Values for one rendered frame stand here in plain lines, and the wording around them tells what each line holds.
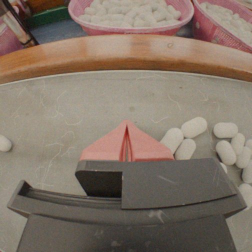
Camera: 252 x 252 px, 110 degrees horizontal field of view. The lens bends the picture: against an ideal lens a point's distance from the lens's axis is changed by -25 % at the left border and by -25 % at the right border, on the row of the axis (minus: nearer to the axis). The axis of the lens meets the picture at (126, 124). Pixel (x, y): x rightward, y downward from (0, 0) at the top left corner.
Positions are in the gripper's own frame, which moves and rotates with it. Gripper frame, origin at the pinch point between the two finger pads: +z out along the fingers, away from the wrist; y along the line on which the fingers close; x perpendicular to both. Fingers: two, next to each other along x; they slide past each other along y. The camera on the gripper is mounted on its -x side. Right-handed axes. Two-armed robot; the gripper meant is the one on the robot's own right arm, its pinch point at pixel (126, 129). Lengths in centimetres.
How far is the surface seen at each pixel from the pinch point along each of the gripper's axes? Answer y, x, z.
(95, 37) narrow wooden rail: 4.6, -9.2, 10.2
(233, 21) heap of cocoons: -29.2, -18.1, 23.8
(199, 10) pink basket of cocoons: -15.9, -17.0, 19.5
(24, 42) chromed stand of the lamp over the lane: 17.8, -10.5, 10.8
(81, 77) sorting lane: 6.7, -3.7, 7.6
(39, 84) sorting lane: 14.1, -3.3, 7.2
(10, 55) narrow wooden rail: 21.2, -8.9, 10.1
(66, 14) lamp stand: 19.3, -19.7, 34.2
